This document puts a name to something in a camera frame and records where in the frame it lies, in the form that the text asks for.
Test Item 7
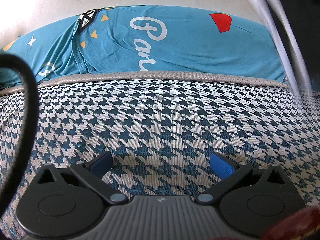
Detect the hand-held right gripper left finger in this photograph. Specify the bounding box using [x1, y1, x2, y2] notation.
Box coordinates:
[34, 151, 129, 204]

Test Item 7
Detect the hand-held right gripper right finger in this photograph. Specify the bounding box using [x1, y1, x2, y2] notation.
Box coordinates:
[196, 152, 292, 203]

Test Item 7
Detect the houndstooth bed mattress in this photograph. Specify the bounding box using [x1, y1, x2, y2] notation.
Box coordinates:
[0, 71, 320, 240]

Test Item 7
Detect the blue printed bed sheet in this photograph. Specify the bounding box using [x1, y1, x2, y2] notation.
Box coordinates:
[0, 4, 288, 85]

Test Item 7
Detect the black cable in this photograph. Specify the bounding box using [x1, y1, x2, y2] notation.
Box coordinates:
[0, 54, 40, 217]

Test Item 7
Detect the white metal rail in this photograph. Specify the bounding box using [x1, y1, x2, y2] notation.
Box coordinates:
[231, 0, 312, 93]

